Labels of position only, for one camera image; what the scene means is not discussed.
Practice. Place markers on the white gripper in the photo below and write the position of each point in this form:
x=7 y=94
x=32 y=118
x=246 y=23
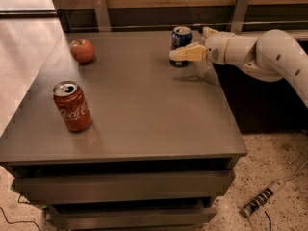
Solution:
x=216 y=47

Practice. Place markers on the blue pepsi can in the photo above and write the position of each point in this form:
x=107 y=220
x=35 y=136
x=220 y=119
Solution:
x=180 y=37

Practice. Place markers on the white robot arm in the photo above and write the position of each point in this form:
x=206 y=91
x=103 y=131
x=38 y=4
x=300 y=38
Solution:
x=273 y=56

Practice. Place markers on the red coca-cola can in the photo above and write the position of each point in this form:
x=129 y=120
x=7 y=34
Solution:
x=72 y=105

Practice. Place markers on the red apple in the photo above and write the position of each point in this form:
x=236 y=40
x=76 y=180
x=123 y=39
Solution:
x=82 y=50

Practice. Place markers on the grey drawer cabinet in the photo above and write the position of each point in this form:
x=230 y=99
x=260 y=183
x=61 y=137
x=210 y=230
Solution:
x=146 y=117

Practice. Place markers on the white power strip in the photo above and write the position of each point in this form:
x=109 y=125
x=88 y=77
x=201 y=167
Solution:
x=261 y=198

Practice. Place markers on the lower grey drawer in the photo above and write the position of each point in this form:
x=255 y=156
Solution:
x=132 y=219

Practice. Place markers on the grey drawer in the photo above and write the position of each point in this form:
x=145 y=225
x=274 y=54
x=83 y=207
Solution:
x=124 y=187
x=132 y=219

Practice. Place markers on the upper grey drawer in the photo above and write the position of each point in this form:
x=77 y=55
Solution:
x=124 y=187

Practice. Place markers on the right metal rail bracket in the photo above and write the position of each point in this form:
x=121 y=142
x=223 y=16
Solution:
x=238 y=15

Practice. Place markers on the metal rail bracket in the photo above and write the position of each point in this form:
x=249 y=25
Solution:
x=238 y=15
x=102 y=15

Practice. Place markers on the metal horizontal rail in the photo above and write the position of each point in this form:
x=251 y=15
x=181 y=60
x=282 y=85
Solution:
x=246 y=26

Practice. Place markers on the left metal rail bracket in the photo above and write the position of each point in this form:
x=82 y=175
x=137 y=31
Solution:
x=102 y=15

